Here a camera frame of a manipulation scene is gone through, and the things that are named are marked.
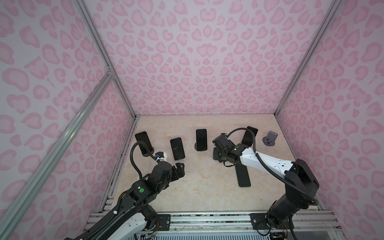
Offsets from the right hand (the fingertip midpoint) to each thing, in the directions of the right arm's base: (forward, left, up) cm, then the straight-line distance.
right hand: (216, 153), depth 87 cm
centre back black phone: (+11, +8, -2) cm, 14 cm away
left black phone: (+4, +23, -2) cm, 23 cm away
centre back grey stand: (+8, +12, -6) cm, 16 cm away
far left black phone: (+7, +43, +6) cm, 44 cm away
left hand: (-11, +19, +7) cm, 23 cm away
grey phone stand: (+14, -37, -5) cm, 40 cm away
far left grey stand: (+2, +42, -6) cm, 43 cm away
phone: (-9, -16, -9) cm, 20 cm away
